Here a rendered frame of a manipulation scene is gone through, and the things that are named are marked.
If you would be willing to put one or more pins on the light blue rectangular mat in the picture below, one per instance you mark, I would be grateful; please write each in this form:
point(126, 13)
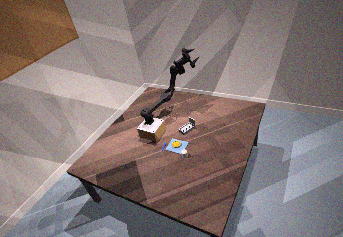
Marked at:
point(177, 149)

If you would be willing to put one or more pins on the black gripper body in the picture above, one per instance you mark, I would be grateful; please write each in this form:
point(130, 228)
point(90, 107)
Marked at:
point(191, 63)

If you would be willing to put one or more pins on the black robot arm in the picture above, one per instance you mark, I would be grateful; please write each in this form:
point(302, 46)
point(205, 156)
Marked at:
point(174, 70)

